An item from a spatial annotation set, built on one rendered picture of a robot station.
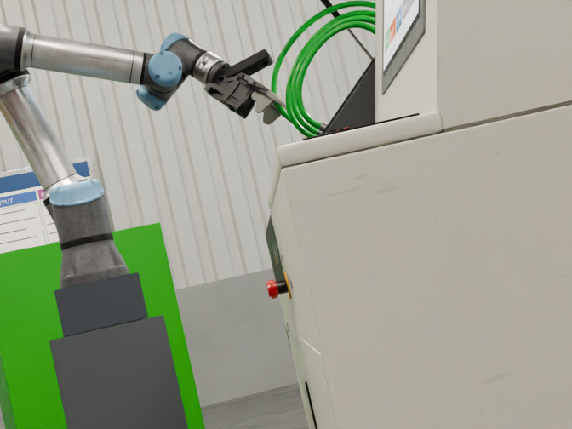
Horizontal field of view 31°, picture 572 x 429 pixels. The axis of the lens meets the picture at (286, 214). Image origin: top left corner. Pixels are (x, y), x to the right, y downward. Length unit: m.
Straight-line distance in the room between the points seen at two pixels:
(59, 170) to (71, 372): 0.50
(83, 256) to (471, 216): 1.10
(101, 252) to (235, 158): 6.77
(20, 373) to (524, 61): 4.33
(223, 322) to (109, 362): 6.66
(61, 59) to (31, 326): 3.25
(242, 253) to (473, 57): 7.57
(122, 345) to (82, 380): 0.11
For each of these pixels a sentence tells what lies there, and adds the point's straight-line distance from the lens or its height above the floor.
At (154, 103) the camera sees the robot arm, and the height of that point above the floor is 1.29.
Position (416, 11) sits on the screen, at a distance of 1.58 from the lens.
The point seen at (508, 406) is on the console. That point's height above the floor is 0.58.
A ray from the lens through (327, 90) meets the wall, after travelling 9.29.
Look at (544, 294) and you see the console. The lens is 1.41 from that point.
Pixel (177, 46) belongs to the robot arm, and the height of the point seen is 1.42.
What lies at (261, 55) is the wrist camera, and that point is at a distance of 2.48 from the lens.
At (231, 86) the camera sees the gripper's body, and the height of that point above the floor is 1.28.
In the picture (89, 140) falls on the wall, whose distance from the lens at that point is 8.97.
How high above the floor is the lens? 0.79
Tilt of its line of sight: 4 degrees up
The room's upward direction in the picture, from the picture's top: 13 degrees counter-clockwise
